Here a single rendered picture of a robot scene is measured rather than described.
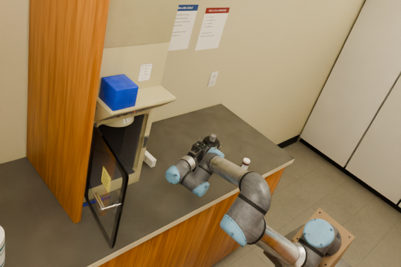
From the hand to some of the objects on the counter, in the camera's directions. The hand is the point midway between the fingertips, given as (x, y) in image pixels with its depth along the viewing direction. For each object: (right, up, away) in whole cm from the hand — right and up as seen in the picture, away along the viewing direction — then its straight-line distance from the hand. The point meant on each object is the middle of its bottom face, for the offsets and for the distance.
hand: (209, 146), depth 197 cm
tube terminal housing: (-56, -14, -6) cm, 58 cm away
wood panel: (-74, -17, -20) cm, 78 cm away
